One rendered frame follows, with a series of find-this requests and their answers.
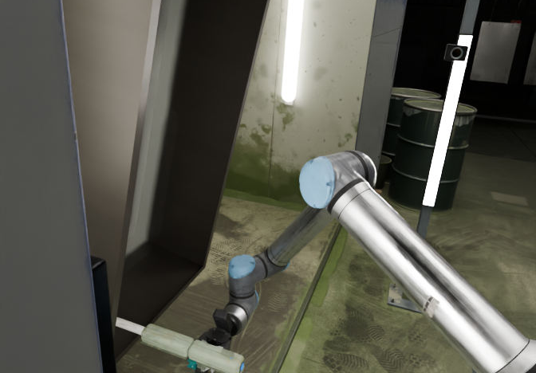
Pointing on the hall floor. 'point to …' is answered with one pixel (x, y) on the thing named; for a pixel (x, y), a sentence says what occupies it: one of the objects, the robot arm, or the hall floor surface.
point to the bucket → (382, 171)
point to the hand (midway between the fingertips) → (200, 363)
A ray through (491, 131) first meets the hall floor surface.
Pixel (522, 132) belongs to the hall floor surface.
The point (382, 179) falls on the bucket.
